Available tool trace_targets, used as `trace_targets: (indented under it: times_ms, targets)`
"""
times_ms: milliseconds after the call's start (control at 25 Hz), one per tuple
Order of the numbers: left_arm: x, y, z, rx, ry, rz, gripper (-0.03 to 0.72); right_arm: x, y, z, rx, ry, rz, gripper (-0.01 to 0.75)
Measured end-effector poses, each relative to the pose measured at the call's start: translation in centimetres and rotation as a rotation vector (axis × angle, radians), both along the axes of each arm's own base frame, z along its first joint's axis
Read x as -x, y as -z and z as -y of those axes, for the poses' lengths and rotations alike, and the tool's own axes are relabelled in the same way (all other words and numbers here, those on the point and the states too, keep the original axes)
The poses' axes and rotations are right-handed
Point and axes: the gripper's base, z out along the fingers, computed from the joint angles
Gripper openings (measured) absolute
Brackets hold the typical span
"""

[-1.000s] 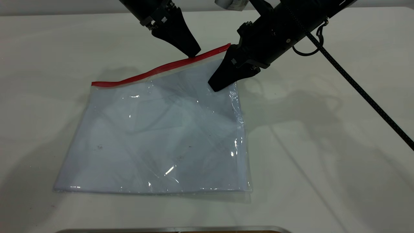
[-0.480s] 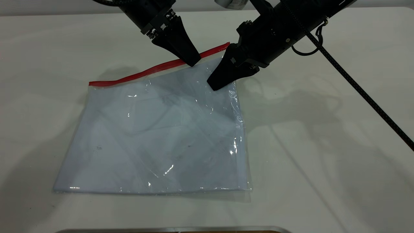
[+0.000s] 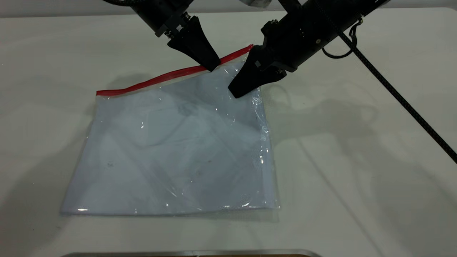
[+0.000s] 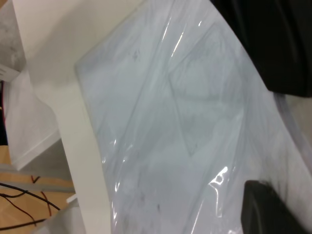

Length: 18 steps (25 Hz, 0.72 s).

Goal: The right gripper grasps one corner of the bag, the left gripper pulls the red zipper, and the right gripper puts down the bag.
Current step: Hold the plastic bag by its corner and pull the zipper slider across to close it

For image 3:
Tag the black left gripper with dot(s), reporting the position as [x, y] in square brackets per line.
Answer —
[164, 16]

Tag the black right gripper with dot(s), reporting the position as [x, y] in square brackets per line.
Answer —
[307, 32]

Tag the transparent zipper bag red strip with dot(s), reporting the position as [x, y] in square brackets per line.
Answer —
[171, 150]

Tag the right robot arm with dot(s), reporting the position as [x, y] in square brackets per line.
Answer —
[375, 4]

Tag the white paper sheets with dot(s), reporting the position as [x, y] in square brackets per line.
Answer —
[160, 160]

